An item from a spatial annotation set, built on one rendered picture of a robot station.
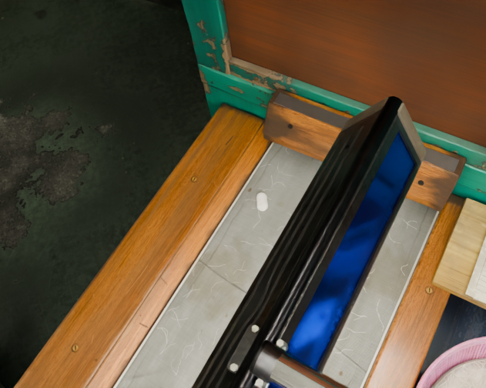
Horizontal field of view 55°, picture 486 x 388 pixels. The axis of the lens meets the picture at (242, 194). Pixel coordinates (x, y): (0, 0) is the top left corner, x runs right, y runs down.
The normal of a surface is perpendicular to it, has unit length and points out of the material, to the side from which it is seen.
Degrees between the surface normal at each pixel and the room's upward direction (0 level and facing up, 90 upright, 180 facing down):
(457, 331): 0
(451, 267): 0
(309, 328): 58
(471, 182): 90
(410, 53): 90
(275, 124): 66
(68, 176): 0
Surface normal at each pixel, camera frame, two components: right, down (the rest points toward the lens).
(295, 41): -0.50, 0.78
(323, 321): 0.67, 0.08
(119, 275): -0.10, -0.48
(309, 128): -0.50, 0.53
